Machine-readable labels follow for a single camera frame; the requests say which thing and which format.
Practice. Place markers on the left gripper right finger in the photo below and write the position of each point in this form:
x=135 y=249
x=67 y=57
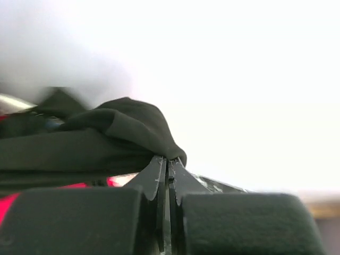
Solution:
x=236 y=222

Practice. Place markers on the black graphic t shirt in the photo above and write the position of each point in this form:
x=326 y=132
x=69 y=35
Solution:
x=59 y=142

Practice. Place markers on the pink t shirt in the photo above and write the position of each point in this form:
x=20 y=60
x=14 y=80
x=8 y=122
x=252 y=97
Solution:
x=115 y=181

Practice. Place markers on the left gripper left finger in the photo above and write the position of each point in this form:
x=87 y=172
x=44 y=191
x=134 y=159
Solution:
x=98 y=220

